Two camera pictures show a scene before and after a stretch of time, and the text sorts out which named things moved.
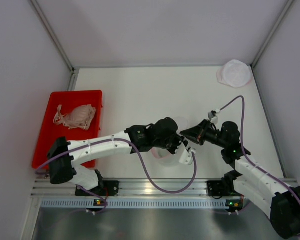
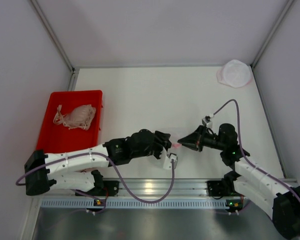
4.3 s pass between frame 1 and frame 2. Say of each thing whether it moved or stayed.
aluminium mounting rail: stayed
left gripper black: moved
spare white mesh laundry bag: stayed
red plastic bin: stayed
